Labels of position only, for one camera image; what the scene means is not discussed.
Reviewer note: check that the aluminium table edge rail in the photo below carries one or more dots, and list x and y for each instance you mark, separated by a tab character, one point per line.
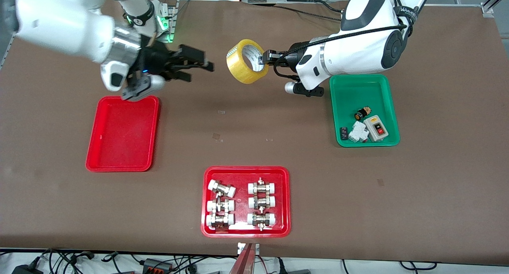
6	53
493	5

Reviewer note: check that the grey switch box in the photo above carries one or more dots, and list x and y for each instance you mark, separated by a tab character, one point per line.
375	129

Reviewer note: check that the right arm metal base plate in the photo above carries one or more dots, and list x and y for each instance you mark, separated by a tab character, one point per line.
173	27

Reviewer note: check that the small black terminal block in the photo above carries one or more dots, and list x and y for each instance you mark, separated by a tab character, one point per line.
344	134

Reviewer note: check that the yellow packing tape roll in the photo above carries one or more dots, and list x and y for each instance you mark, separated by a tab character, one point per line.
238	69

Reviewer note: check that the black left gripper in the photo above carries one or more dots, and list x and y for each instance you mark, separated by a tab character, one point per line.
293	54

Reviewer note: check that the black power adapter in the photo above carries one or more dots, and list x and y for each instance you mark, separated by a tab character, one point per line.
24	270

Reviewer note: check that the grey connector box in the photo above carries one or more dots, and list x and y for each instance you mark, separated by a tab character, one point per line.
155	264

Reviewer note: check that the green plastic tray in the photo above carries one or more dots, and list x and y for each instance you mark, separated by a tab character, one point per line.
358	91

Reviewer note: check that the empty red plastic tray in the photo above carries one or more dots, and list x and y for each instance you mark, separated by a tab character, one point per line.
123	135

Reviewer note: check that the brass white pipe fitting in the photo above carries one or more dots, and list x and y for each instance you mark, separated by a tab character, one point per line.
220	220
261	219
221	188
220	206
261	187
261	202

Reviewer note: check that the black round push button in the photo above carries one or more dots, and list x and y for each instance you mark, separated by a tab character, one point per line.
362	115

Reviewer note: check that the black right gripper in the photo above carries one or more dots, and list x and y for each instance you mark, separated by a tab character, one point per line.
155	60

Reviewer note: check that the red tray holding fittings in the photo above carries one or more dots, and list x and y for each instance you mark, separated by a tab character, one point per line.
241	186

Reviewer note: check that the silver metal bracket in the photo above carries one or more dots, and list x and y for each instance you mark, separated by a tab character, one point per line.
240	248

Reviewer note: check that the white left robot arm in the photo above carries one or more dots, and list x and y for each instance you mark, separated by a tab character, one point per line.
358	51

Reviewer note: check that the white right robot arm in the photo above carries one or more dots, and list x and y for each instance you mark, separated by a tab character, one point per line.
59	23

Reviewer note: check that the white circuit breaker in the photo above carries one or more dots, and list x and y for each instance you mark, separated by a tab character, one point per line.
359	133

